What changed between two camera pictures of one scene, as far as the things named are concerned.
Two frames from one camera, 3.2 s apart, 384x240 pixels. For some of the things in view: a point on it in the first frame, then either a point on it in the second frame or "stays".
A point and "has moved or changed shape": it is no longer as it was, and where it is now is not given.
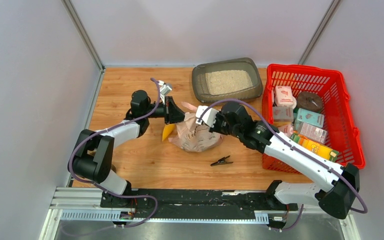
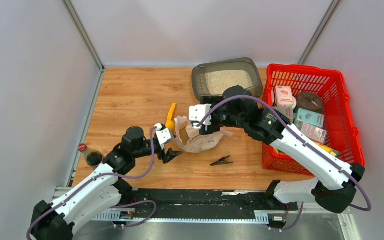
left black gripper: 172,113 -> 170,155
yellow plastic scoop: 167,129 has moved or changed shape
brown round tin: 309,100 stays
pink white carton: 284,97 stays
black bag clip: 222,161 stays
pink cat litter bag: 193,137 stays
